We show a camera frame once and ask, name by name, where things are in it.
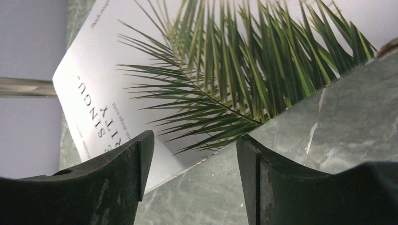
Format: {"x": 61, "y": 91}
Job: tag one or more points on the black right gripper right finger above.
{"x": 279, "y": 191}

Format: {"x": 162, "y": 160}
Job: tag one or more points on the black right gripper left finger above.
{"x": 104, "y": 190}

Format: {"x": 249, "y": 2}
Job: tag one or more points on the white palm leaf book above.
{"x": 201, "y": 73}

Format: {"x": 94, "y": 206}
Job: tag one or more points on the white two-tier shelf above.
{"x": 21, "y": 87}

